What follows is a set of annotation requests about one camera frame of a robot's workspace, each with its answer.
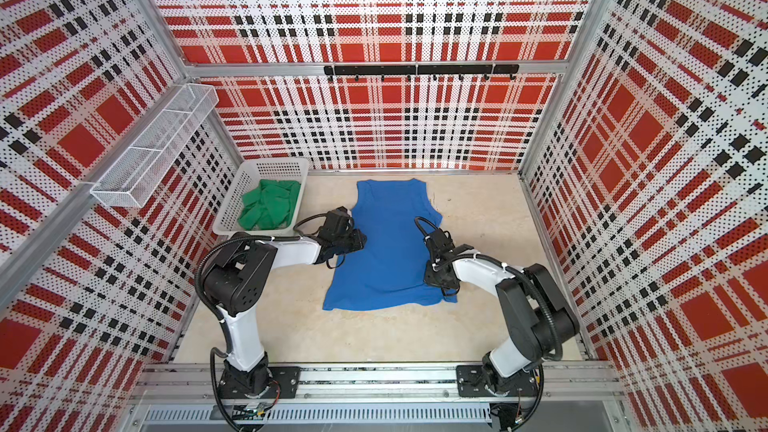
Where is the green tank top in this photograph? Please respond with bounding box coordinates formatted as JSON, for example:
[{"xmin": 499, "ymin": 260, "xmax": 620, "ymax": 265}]
[{"xmin": 238, "ymin": 179, "xmax": 301, "ymax": 231}]

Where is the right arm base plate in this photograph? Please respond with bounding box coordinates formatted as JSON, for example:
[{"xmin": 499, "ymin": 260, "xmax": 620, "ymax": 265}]
[{"xmin": 456, "ymin": 364, "xmax": 537, "ymax": 398}]

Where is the black wall hook rail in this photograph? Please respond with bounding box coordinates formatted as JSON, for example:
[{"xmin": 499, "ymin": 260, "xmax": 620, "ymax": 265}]
[{"xmin": 323, "ymin": 64, "xmax": 520, "ymax": 79}]

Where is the blue tank top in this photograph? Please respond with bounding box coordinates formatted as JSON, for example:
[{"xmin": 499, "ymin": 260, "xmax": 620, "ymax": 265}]
[{"xmin": 323, "ymin": 179, "xmax": 457, "ymax": 311}]

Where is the white wire wall shelf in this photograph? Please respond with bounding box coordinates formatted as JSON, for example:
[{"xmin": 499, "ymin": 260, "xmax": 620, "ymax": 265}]
[{"xmin": 90, "ymin": 83, "xmax": 218, "ymax": 208}]

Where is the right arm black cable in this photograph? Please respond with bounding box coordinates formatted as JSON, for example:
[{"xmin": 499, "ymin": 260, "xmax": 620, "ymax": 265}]
[{"xmin": 413, "ymin": 215, "xmax": 565, "ymax": 432}]

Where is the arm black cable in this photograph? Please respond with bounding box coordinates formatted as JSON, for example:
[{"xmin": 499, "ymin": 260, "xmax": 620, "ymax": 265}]
[
  {"xmin": 413, "ymin": 215, "xmax": 565, "ymax": 432},
  {"xmin": 193, "ymin": 209, "xmax": 355, "ymax": 432}
]

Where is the aluminium front rail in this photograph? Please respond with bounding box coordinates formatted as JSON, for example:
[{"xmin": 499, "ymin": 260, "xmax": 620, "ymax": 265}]
[{"xmin": 129, "ymin": 361, "xmax": 624, "ymax": 405}]

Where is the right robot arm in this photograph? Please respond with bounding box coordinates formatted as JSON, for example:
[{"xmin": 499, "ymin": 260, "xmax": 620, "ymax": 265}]
[{"xmin": 422, "ymin": 228, "xmax": 580, "ymax": 388}]

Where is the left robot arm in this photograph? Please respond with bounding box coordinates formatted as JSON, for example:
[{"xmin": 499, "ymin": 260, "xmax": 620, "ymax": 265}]
[{"xmin": 194, "ymin": 207, "xmax": 367, "ymax": 372}]

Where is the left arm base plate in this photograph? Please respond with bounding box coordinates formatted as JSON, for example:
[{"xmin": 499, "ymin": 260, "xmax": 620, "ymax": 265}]
[{"xmin": 217, "ymin": 362, "xmax": 301, "ymax": 399}]

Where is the white plastic laundry basket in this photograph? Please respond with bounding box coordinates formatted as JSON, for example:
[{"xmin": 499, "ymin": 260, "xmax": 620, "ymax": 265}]
[{"xmin": 213, "ymin": 157, "xmax": 310, "ymax": 236}]

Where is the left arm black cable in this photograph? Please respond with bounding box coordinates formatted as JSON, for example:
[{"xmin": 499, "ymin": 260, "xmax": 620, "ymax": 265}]
[{"xmin": 193, "ymin": 209, "xmax": 355, "ymax": 432}]

